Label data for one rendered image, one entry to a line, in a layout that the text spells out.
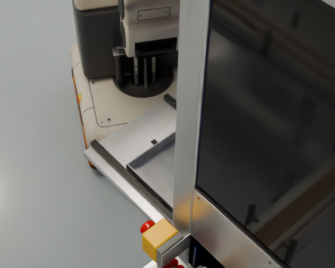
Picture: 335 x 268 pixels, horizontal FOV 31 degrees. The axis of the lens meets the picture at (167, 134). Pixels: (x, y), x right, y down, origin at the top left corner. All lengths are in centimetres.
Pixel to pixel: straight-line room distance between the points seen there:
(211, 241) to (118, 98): 146
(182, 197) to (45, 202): 147
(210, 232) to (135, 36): 109
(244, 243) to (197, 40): 47
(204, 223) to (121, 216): 136
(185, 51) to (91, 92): 176
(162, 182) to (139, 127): 22
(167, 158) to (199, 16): 84
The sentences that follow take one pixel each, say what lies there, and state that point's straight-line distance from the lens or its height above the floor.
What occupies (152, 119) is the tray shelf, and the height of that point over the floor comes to 88.
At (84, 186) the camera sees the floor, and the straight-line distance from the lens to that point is 280.
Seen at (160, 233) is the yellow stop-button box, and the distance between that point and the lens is 144.
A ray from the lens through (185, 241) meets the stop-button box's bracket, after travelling 146.
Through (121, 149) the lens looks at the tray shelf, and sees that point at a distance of 178.
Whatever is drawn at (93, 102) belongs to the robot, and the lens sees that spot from 274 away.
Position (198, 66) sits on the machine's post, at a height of 155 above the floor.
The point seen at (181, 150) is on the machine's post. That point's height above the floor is 130.
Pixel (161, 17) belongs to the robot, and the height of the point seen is 82.
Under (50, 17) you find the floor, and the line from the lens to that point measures 365.
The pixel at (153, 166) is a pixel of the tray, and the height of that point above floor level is 88.
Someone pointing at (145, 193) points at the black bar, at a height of 90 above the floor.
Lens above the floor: 227
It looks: 50 degrees down
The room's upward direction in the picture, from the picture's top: 1 degrees clockwise
